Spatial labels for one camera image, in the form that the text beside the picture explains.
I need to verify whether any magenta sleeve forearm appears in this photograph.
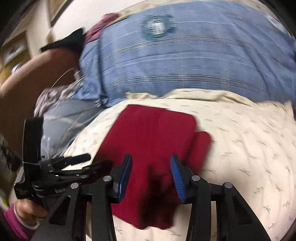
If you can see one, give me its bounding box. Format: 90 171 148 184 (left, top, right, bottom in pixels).
1 204 40 240

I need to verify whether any grey crumpled cloth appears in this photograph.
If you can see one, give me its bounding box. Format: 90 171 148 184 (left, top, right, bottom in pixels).
34 85 75 117

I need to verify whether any cream leaf-print pillow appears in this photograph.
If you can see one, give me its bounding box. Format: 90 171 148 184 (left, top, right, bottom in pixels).
65 89 295 240

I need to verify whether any white charger cable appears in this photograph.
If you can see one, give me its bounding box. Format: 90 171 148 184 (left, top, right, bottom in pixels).
49 67 78 90

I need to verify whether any grey plaid bed sheet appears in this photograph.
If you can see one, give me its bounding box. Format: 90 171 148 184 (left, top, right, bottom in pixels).
41 99 105 160

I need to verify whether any black cloth on headboard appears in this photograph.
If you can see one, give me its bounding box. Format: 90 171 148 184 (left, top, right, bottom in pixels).
40 28 85 55

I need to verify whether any person's left hand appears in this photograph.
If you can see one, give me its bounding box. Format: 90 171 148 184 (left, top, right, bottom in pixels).
14 199 48 227

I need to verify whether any brown wooden headboard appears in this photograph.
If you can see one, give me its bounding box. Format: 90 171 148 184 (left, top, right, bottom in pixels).
1 48 80 157

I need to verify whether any blue plaid pillow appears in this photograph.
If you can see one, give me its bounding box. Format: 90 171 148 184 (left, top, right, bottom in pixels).
74 1 295 107

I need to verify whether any dark red shirt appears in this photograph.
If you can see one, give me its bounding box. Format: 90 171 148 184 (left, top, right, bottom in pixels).
94 105 212 230

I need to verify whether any maroon patterned cloth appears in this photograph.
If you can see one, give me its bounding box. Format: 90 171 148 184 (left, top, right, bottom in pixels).
84 13 119 45

